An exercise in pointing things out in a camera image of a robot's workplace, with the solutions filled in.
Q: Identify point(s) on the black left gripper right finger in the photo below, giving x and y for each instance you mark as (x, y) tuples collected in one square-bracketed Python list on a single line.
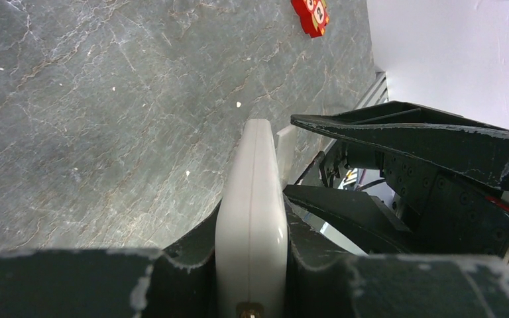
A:
[(324, 280)]

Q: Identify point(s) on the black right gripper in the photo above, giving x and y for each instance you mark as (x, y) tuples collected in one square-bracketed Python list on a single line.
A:
[(446, 213)]

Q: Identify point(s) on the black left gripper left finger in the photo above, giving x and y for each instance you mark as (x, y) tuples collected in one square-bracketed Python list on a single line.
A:
[(176, 281)]

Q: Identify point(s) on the white remote control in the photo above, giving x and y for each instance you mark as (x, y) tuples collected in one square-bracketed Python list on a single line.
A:
[(251, 234)]

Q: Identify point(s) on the red owl number block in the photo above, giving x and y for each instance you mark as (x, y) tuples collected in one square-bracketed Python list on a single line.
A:
[(313, 16)]

